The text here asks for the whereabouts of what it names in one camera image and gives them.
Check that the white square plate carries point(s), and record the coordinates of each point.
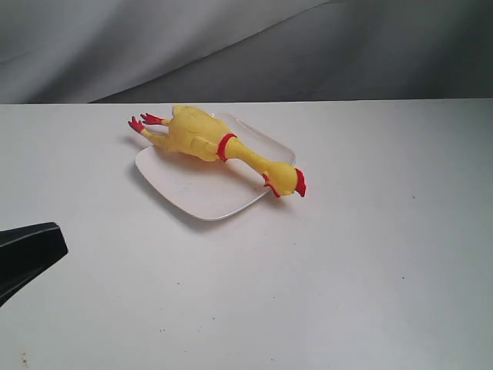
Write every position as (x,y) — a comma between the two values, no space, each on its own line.
(206,191)

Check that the yellow rubber chicken toy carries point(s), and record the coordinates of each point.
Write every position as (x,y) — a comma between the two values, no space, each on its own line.
(194,132)

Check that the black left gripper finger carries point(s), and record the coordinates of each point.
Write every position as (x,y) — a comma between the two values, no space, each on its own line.
(26,252)

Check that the grey backdrop cloth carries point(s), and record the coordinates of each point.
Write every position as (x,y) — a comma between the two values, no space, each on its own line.
(244,51)

